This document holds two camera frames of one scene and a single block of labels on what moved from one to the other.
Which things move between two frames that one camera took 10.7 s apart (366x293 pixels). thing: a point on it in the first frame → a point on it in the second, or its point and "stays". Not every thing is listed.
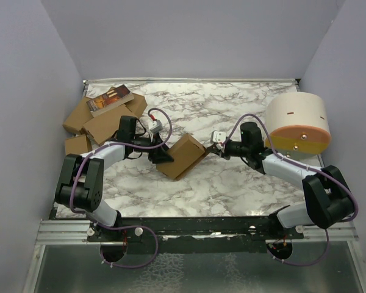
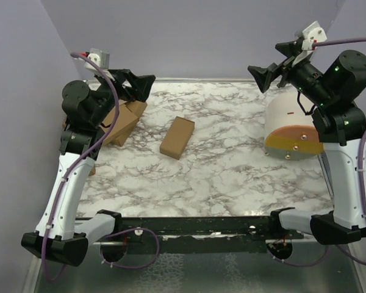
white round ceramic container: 297,123 stays
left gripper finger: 161,157 → 141,85
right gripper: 223,154 → 294,57
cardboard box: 186,154 → 177,138
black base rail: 193,235 stays
